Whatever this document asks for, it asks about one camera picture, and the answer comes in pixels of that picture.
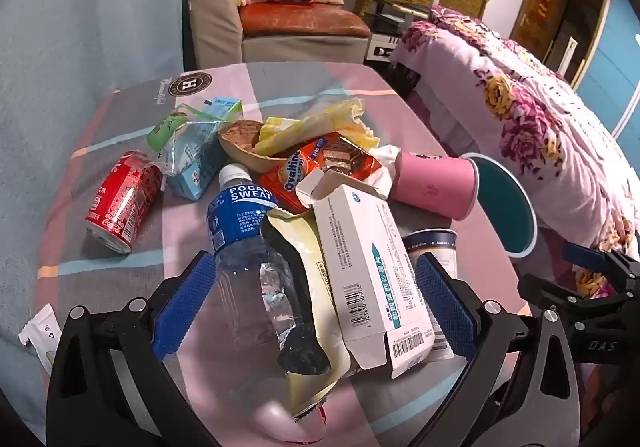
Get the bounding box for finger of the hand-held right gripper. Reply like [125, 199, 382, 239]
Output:
[562, 243, 640, 298]
[517, 274, 617, 316]

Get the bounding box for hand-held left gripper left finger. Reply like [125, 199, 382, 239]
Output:
[46, 251, 221, 447]

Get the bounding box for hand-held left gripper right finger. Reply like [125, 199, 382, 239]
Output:
[407, 252, 581, 447]

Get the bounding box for white navy paper cup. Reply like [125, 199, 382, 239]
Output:
[402, 228, 458, 278]

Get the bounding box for teal trash bin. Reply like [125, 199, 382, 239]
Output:
[460, 153, 538, 258]

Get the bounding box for white medicine box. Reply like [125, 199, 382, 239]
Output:
[295, 170, 453, 380]

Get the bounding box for clear plastic bottle blue label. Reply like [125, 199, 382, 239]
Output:
[200, 163, 326, 445]

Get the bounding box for pink paper cup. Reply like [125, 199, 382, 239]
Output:
[389, 151, 480, 221]

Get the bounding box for cream foil snack bag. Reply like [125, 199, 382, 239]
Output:
[260, 207, 361, 423]

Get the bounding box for blue milk carton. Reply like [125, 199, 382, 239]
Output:
[162, 97, 244, 202]

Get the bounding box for white tissue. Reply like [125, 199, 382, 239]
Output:
[370, 144, 401, 200]

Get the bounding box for orange snack packet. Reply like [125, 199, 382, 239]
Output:
[259, 131, 383, 215]

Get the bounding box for green clear plastic wrapper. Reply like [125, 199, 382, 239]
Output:
[146, 109, 226, 178]

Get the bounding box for brown paper bowl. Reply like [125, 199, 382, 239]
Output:
[218, 120, 301, 174]

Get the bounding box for yellow white paper wrapper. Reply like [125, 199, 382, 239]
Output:
[252, 97, 382, 160]

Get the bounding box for red soda can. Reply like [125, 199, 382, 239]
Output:
[84, 151, 164, 255]

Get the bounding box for small white sachet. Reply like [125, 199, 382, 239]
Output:
[18, 303, 63, 373]

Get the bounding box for pink floral bed blanket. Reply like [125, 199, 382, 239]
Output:
[390, 4, 640, 318]

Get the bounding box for blue wardrobe door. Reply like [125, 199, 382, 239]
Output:
[575, 0, 640, 142]

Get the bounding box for beige sofa orange seat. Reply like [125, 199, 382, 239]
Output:
[189, 0, 373, 70]

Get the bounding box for black stereo unit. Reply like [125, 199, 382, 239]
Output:
[362, 0, 431, 62]

